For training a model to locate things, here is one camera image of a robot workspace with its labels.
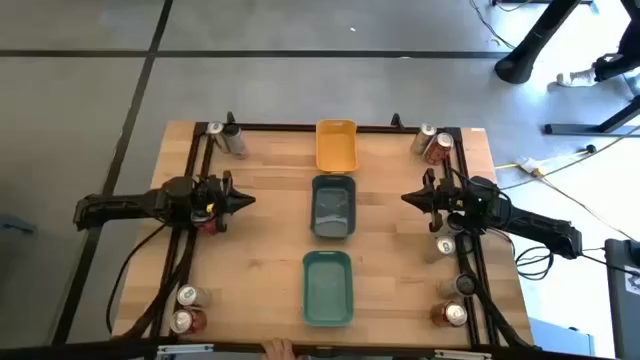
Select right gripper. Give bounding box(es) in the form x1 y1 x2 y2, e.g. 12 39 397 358
401 168 471 234

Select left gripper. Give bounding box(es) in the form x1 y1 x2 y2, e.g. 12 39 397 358
197 169 257 234

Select red soda can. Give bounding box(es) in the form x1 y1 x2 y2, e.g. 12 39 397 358
192 212 221 236
423 131 455 166
429 300 469 329
168 307 209 335

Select slim silver-lid can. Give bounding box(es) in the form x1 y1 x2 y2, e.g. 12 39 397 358
423 234 458 265
205 120 231 155
410 122 437 156
175 283 212 309

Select dark grey-blue plastic bin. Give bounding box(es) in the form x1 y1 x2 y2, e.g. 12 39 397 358
309 173 358 239

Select yellow plastic bin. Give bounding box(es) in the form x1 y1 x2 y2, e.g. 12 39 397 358
314 118 360 175

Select green plastic bin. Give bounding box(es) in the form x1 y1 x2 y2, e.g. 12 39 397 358
301 249 355 328

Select white power strip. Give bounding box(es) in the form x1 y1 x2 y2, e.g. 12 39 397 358
517 155 546 176

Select person's hand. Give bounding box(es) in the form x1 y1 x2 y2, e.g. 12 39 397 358
259 338 297 360

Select black desk foot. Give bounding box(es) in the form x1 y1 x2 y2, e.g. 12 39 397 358
543 97 640 137

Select grey floor box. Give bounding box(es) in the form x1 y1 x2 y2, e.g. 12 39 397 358
528 317 596 359

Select person's shoe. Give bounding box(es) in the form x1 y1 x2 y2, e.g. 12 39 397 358
555 67 599 89

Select black crossbeam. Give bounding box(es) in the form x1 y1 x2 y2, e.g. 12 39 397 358
0 338 640 360

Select blue-grey floor object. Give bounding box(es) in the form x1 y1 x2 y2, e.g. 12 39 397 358
0 213 39 235

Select black case with label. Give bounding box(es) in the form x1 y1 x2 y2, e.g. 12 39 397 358
603 238 640 360

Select person's leg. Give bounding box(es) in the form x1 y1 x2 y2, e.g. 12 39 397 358
592 49 640 84
618 0 640 54

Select black aluminium table frame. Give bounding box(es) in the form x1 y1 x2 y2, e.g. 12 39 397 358
149 119 539 351

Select yellow cable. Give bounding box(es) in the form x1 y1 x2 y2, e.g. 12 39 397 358
493 124 640 179

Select black cable bundle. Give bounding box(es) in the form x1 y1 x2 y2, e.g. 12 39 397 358
457 232 539 351
117 227 199 344

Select coiled black cable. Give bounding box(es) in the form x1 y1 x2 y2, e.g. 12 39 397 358
514 244 556 282

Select silver corner bracket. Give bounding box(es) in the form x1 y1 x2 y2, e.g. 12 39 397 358
433 348 494 360
157 343 215 357

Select black pedestal leg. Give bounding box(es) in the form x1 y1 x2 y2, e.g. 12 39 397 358
493 0 584 85

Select thin floor cable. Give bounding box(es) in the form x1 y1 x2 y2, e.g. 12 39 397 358
468 0 516 51

